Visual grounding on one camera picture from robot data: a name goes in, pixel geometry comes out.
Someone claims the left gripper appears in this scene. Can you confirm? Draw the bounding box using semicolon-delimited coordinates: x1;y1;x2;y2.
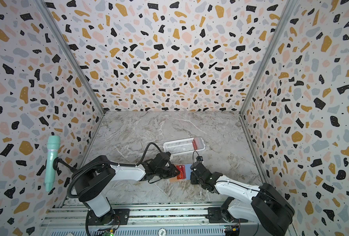
157;164;184;180

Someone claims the red VIP card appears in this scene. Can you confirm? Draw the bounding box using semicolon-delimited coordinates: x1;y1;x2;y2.
176;165;187;181

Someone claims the tan leather card holder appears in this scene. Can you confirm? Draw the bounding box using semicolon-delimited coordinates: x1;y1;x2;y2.
169;164;192;183

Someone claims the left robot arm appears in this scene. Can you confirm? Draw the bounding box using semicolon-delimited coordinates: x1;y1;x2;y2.
67;152;180;218

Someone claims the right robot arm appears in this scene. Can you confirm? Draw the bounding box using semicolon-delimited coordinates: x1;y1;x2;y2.
190;161;295;236

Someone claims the red card stack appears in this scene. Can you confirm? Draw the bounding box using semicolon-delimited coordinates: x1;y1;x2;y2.
192;137;205;151

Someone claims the white plastic basket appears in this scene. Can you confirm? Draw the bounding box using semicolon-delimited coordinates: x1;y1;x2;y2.
163;138;206;156

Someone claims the mint green microphone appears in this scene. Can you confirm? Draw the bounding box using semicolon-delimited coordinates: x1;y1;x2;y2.
44;136;60;192

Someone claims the aluminium mounting rail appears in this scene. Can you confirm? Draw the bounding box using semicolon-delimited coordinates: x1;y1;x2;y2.
38;202;269;236

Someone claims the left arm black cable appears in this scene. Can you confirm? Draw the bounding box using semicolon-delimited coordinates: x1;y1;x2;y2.
66;142;163;198

